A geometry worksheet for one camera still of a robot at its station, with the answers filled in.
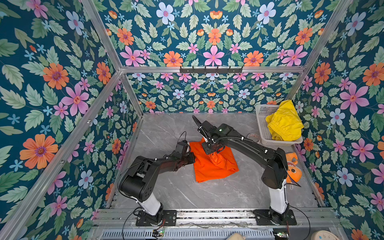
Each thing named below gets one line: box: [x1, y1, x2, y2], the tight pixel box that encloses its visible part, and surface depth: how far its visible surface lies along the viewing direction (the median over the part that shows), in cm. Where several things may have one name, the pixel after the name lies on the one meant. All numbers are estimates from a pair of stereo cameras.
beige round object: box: [225, 232, 246, 240], surface depth 67 cm
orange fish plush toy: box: [285, 152, 302, 183], surface depth 82 cm
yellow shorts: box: [265, 99, 304, 142], surface depth 101 cm
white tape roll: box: [247, 133, 261, 144], surface depth 107 cm
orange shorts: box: [190, 137, 239, 183], surface depth 89 cm
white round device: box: [311, 230, 340, 240], surface depth 68 cm
